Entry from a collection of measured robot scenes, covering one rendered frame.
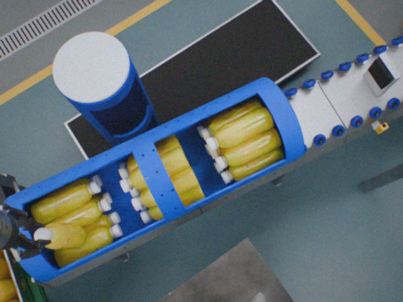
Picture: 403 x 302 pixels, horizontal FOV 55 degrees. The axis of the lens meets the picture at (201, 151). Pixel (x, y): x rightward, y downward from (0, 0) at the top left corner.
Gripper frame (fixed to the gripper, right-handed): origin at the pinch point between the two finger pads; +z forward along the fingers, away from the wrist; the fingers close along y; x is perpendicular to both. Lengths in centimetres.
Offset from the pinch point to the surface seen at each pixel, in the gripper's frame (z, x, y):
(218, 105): 11, -58, 15
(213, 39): 116, -93, 91
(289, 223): 131, -83, -27
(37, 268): 13.0, 8.1, -5.6
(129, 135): 70, -26, 40
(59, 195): 17.3, -3.3, 12.1
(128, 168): 18.7, -25.0, 11.0
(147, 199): 17.0, -26.6, -0.6
